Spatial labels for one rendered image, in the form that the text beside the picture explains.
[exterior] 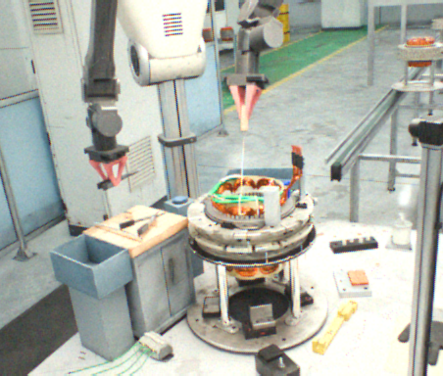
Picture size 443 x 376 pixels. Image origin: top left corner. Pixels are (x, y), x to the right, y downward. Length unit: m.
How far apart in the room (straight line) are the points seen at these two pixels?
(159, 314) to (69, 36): 2.29
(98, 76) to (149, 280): 0.51
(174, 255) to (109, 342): 0.27
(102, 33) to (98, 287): 0.56
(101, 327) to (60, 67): 2.39
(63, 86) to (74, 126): 0.27
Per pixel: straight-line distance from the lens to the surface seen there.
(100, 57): 1.20
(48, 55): 3.52
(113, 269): 1.23
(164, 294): 1.38
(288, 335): 1.34
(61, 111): 3.56
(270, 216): 1.19
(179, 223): 1.34
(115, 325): 1.33
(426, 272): 0.99
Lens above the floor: 1.62
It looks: 22 degrees down
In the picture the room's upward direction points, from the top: 5 degrees counter-clockwise
